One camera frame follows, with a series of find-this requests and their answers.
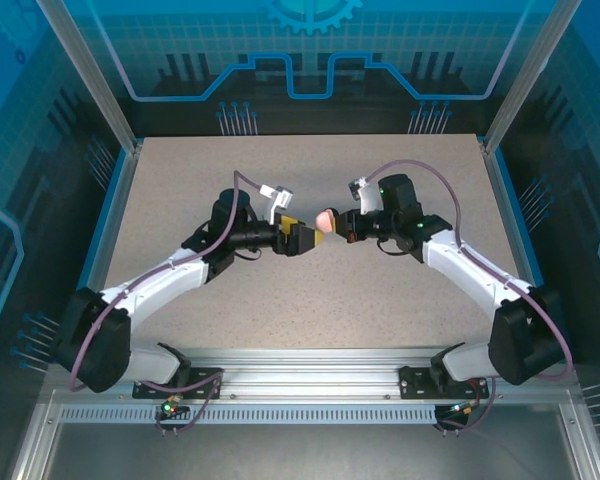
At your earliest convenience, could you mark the white slotted cable duct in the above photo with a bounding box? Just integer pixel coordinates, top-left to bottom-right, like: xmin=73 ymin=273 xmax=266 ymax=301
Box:
xmin=59 ymin=404 xmax=454 ymax=426

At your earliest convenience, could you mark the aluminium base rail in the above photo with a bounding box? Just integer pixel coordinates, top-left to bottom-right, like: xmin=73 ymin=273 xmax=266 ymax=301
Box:
xmin=49 ymin=347 xmax=581 ymax=405

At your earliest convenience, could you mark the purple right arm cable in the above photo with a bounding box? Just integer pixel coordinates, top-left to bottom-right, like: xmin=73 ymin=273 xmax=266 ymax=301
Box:
xmin=365 ymin=159 xmax=574 ymax=437

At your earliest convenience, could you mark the steel bottom tray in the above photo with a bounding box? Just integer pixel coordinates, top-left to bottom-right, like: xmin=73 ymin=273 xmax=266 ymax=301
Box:
xmin=39 ymin=422 xmax=581 ymax=480

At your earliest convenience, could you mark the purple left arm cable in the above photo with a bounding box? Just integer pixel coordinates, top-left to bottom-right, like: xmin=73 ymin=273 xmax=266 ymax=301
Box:
xmin=68 ymin=170 xmax=267 ymax=437

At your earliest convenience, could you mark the pink earbud charging case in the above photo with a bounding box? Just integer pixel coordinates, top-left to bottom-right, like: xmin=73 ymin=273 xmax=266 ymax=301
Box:
xmin=314 ymin=208 xmax=342 ymax=236

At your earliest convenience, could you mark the blue table side rail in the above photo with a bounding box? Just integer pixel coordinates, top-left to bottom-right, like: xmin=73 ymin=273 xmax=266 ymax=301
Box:
xmin=59 ymin=139 xmax=142 ymax=354
xmin=482 ymin=139 xmax=566 ymax=364

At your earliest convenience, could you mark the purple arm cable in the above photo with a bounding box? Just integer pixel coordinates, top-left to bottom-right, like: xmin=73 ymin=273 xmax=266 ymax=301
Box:
xmin=365 ymin=159 xmax=574 ymax=437
xmin=68 ymin=170 xmax=267 ymax=437

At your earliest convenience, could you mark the small LED circuit board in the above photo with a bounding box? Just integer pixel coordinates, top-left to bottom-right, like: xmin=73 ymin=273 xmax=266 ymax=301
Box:
xmin=447 ymin=399 xmax=484 ymax=419
xmin=154 ymin=394 xmax=191 ymax=421

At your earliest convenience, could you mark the aluminium frame beam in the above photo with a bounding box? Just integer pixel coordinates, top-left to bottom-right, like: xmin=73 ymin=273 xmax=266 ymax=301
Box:
xmin=7 ymin=394 xmax=64 ymax=480
xmin=557 ymin=399 xmax=600 ymax=480

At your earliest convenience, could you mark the aluminium frame post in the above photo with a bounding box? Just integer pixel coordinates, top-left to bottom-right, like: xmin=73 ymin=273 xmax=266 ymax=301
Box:
xmin=482 ymin=0 xmax=584 ymax=156
xmin=34 ymin=0 xmax=144 ymax=156

